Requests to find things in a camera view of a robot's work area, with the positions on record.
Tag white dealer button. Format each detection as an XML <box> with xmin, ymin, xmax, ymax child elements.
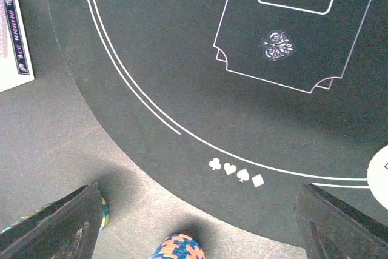
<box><xmin>367</xmin><ymin>146</ymin><xmax>388</xmax><ymax>209</ymax></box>

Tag white playing card box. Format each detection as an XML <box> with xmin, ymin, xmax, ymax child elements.
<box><xmin>0</xmin><ymin>0</ymin><xmax>35</xmax><ymax>92</ymax></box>

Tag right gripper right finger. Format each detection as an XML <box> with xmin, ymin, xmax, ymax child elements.
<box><xmin>295</xmin><ymin>184</ymin><xmax>387</xmax><ymax>258</ymax></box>

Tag green poker chip stack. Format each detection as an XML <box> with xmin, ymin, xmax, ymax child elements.
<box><xmin>1</xmin><ymin>196</ymin><xmax>110</xmax><ymax>234</ymax></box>

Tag round black poker mat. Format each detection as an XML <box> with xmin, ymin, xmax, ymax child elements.
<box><xmin>48</xmin><ymin>0</ymin><xmax>387</xmax><ymax>246</ymax></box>

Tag blue orange poker chip stack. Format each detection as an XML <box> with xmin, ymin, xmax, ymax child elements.
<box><xmin>150</xmin><ymin>233</ymin><xmax>206</xmax><ymax>259</ymax></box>

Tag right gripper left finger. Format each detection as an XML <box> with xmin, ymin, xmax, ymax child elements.
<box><xmin>1</xmin><ymin>183</ymin><xmax>104</xmax><ymax>258</ymax></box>

